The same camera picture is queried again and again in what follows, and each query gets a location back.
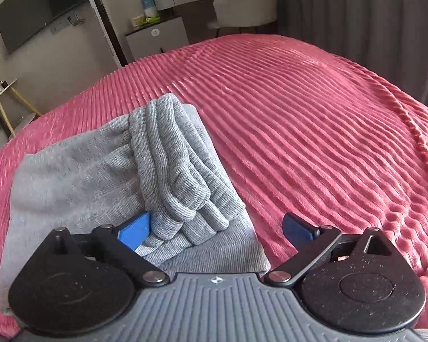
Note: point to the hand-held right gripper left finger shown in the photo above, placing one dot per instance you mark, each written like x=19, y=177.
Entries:
x=133, y=233

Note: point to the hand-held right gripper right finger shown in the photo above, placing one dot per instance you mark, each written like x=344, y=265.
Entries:
x=296, y=231

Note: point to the grey pants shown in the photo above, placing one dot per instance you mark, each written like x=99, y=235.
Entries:
x=75, y=171

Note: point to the pink ribbed blanket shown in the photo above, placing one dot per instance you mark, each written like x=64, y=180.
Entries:
x=306, y=131

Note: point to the gold-legged round side table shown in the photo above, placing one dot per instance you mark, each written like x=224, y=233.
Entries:
x=3, y=94

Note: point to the small white cabinet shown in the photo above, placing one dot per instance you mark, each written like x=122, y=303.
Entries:
x=157, y=42

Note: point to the white standing panel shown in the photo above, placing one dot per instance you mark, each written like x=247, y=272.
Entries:
x=105, y=28

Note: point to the green packet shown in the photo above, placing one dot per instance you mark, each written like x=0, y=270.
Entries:
x=146, y=22

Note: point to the blue and white box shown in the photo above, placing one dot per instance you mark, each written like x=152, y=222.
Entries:
x=148, y=8

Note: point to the grey curtain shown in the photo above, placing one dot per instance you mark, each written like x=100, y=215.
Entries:
x=360, y=14

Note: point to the white shell-back chair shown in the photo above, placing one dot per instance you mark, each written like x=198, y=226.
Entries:
x=246, y=3

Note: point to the wall power outlet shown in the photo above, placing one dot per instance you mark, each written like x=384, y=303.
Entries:
x=66, y=24

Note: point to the black wall television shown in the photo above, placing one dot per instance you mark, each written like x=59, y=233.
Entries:
x=39, y=3

